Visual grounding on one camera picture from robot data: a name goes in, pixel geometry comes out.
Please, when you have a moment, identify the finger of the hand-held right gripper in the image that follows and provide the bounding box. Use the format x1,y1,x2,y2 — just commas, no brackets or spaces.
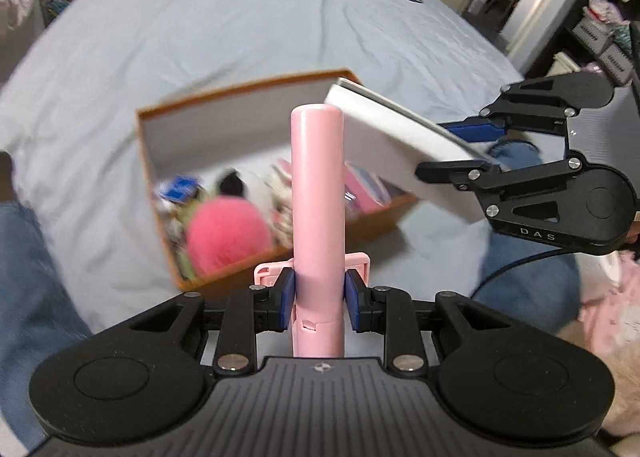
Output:
415,151,591,239
440,71,617,144

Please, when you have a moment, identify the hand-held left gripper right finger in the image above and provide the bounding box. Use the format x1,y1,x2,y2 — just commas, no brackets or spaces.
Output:
344,268,546,374

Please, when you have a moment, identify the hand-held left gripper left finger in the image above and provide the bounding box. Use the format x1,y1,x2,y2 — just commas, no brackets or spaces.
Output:
95,267,297,374

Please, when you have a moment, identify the orange cardboard box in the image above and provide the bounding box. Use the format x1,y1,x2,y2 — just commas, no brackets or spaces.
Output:
136,68,418,303

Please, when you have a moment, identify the pink fluffy plush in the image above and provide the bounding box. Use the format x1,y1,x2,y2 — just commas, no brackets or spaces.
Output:
167,200,273,283

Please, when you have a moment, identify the pink tube case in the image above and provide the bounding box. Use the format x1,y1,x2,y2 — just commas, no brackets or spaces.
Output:
254,104,372,359

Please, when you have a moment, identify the pink card album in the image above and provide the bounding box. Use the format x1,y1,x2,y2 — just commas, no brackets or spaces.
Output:
345,164,393,215

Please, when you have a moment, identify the pink patterned cloth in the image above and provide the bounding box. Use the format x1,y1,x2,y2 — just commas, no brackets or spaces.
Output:
580,254,640,338

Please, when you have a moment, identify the white drawer cabinet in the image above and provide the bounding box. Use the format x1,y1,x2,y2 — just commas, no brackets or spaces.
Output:
545,51,583,78

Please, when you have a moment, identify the person's right leg in jeans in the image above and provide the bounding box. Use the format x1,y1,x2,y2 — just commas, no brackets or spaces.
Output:
472,137,583,338

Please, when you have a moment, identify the person's leg in jeans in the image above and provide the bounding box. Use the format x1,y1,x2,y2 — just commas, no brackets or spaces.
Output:
0,200,98,453
472,137,583,338

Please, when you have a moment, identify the black and white panda plush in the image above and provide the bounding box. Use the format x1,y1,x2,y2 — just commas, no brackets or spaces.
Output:
217,170,273,203

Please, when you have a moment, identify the gingham storage basket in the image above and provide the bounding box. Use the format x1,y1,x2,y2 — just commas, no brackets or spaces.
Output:
600,44,633,84
572,17,616,50

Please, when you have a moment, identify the cream fluffy garment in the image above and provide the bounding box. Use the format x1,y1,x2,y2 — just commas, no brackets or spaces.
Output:
557,322,640,438

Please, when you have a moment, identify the person's left leg in jeans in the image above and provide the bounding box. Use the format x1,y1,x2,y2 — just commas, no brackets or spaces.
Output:
0,200,98,453

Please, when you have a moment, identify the person's left brown sock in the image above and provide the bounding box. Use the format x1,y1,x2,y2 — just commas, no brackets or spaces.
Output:
0,151,15,200

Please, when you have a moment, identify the black cable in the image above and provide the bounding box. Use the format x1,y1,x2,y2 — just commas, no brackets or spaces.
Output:
472,246,576,300

